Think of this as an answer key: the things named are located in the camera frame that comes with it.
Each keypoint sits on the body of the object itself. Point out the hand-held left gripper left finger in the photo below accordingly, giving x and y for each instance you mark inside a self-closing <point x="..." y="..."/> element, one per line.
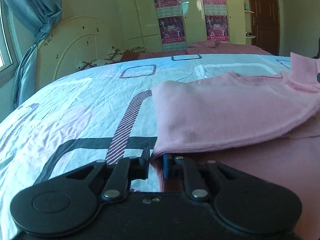
<point x="142" y="166"/>

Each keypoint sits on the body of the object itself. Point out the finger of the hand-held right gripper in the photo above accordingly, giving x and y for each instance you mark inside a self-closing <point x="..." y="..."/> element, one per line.
<point x="318" y="77"/>

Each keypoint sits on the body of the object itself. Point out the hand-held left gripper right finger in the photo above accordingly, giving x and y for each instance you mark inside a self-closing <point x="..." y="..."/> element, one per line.
<point x="165" y="165"/>

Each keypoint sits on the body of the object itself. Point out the pink knit sweater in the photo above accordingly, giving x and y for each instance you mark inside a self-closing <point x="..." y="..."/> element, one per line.
<point x="225" y="110"/>

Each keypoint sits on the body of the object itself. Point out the brown wooden door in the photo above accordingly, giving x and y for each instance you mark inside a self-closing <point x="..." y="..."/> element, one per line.
<point x="265" y="15"/>

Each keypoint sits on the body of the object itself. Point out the printed light blue blanket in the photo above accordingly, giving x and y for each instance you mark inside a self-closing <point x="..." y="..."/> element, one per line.
<point x="75" y="105"/>

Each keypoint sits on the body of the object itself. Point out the white corner shelf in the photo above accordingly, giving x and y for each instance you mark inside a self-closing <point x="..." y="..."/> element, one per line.
<point x="248" y="12"/>

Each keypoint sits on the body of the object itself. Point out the pink bed sheet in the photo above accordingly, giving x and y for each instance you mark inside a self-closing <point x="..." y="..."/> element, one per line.
<point x="225" y="48"/>

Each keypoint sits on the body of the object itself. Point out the pale green bottle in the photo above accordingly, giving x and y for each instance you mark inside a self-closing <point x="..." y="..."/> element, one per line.
<point x="246" y="6"/>

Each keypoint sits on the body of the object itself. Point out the folded pink cloth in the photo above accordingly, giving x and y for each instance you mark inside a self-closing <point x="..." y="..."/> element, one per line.
<point x="212" y="43"/>

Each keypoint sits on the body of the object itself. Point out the orange striped pillow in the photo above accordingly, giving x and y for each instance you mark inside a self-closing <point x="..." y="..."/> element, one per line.
<point x="133" y="55"/>

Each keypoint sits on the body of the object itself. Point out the floral pillow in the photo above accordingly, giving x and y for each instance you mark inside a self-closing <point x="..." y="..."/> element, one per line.
<point x="95" y="63"/>
<point x="113" y="53"/>

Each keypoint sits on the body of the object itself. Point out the white papers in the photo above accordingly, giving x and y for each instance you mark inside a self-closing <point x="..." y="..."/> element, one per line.
<point x="138" y="48"/>

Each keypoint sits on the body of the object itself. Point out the white bed headboard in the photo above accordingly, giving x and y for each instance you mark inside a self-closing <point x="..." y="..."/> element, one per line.
<point x="75" y="42"/>

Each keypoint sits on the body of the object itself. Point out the cream wardrobe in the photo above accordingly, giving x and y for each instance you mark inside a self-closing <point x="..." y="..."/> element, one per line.
<point x="142" y="10"/>

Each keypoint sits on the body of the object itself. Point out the window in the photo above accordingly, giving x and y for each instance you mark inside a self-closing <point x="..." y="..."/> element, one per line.
<point x="5" y="42"/>

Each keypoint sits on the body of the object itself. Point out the blue curtain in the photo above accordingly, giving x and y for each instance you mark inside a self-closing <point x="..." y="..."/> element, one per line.
<point x="37" y="7"/>

